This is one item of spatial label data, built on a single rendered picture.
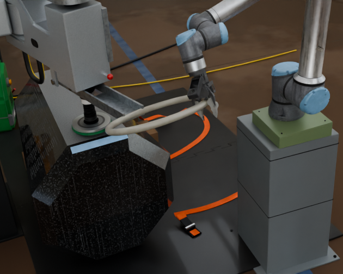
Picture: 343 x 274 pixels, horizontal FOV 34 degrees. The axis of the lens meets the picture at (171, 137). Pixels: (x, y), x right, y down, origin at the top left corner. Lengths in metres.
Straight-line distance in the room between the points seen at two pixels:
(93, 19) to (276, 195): 1.30
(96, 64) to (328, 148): 1.27
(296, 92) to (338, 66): 3.13
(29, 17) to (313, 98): 1.55
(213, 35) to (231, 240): 1.59
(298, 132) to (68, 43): 1.21
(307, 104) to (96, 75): 1.07
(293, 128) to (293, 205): 0.46
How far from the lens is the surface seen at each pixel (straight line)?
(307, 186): 3.14
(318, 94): 2.77
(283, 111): 2.98
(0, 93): 5.00
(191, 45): 2.36
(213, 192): 4.00
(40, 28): 3.12
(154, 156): 3.25
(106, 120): 3.14
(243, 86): 5.45
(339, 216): 3.87
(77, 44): 2.85
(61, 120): 3.34
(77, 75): 2.90
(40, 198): 3.17
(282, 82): 2.89
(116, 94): 2.90
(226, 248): 3.55
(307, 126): 2.95
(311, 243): 3.42
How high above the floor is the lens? 2.40
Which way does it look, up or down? 31 degrees down
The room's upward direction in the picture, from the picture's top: 5 degrees counter-clockwise
